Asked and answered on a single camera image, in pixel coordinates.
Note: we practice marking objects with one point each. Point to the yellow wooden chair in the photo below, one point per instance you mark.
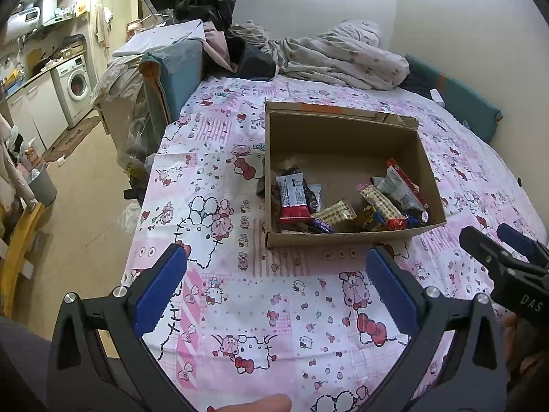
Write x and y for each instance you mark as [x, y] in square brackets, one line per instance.
[13, 258]

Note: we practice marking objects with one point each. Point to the grey trash bin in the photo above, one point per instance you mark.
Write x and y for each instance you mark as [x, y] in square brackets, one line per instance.
[40, 183]

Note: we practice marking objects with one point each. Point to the brown cardboard box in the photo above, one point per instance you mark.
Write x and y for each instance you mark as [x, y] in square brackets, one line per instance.
[340, 148]

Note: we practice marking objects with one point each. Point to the yellow wafer snack packet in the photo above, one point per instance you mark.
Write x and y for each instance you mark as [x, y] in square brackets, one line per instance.
[382, 212]

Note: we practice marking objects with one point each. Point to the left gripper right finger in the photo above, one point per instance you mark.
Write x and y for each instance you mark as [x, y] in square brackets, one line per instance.
[398, 289]

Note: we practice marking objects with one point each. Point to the teal cushion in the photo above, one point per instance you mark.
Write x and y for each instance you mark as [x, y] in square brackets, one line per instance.
[170, 76]

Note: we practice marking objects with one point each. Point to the person's right hand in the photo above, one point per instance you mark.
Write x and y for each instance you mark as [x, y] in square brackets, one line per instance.
[525, 349]

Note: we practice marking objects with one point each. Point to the person's left hand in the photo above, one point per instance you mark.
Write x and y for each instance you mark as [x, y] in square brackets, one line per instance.
[273, 403]

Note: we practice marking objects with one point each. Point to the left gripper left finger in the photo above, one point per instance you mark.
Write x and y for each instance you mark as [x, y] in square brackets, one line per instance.
[152, 290]

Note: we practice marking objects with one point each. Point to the teal pillow by wall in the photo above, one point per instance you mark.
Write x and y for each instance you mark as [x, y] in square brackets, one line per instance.
[466, 105]

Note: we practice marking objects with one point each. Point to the white washing machine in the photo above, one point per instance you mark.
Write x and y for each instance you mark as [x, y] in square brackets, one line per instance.
[71, 81]

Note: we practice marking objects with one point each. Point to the white red snack bag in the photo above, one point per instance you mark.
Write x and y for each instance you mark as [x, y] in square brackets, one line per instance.
[402, 191]

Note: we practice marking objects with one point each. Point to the red chocolate bar packet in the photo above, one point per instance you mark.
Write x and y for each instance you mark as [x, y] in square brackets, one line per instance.
[294, 206]

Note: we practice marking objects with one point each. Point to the pink cartoon bed sheet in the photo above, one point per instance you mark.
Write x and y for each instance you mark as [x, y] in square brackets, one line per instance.
[262, 311]

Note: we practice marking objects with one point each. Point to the yellow wafer packet in box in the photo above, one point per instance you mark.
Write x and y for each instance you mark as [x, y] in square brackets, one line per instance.
[340, 212]

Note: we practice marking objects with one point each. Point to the dark chocolate packet in box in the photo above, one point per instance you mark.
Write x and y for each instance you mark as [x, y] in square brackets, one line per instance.
[312, 190]

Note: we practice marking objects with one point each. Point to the crumpled floral blanket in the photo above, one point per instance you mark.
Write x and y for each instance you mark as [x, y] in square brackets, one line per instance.
[349, 54]

